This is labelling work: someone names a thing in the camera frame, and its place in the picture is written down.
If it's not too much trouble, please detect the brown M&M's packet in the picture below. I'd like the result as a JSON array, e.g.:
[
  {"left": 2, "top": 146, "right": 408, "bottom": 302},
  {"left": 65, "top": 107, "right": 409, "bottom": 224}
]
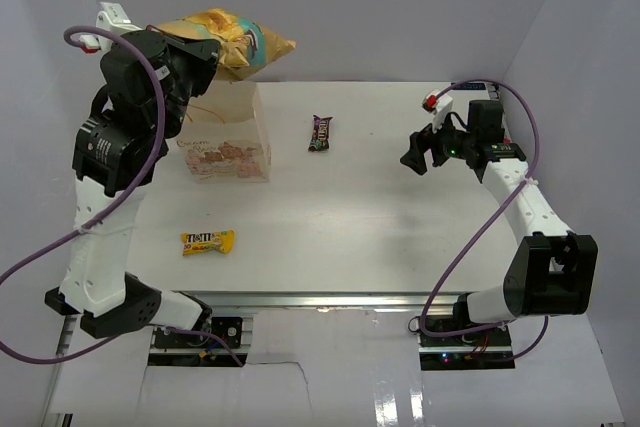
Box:
[{"left": 308, "top": 115, "right": 332, "bottom": 152}]

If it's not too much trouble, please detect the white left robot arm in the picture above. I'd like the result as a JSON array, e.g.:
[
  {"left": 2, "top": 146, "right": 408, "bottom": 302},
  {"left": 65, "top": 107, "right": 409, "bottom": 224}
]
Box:
[{"left": 45, "top": 28, "right": 220, "bottom": 346}]

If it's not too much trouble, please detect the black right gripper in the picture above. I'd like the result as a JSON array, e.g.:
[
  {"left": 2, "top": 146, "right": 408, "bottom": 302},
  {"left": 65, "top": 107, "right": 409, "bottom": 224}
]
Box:
[{"left": 401, "top": 109, "right": 477, "bottom": 176}]

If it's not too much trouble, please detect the tan popcorn chips bag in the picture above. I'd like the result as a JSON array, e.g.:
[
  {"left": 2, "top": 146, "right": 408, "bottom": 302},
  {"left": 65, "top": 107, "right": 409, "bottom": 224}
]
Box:
[{"left": 156, "top": 8, "right": 296, "bottom": 82}]

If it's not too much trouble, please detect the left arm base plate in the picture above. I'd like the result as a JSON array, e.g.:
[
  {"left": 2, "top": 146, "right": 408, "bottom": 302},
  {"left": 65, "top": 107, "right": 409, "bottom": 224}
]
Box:
[{"left": 152, "top": 314, "right": 245, "bottom": 352}]

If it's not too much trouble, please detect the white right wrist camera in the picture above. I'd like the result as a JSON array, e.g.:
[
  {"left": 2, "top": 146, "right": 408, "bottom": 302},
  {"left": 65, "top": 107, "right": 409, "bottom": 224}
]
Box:
[{"left": 422, "top": 89, "right": 453, "bottom": 133}]

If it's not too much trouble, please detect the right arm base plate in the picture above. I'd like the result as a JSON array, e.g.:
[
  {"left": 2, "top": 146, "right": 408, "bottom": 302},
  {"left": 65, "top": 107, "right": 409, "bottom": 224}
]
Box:
[{"left": 407, "top": 316, "right": 511, "bottom": 355}]

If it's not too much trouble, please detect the aluminium table frame rail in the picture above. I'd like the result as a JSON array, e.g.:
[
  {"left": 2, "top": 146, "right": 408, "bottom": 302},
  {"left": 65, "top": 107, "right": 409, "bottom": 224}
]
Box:
[{"left": 149, "top": 291, "right": 571, "bottom": 311}]

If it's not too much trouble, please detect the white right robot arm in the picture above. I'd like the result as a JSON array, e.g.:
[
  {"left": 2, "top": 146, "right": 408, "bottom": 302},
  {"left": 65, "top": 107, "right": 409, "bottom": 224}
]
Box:
[{"left": 400, "top": 92, "right": 598, "bottom": 346}]

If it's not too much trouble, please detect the cream bear paper bag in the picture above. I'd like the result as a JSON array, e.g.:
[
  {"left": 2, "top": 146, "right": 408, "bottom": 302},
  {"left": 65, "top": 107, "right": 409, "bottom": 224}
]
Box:
[{"left": 176, "top": 81, "right": 271, "bottom": 183}]

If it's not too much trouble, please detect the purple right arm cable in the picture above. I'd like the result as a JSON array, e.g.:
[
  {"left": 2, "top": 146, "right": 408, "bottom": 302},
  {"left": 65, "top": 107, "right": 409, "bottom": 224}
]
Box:
[{"left": 418, "top": 79, "right": 549, "bottom": 363}]

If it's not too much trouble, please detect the yellow M&M's packet face-up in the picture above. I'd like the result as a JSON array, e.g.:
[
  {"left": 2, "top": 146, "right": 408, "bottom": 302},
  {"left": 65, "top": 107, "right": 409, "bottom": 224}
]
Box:
[{"left": 181, "top": 230, "right": 235, "bottom": 256}]

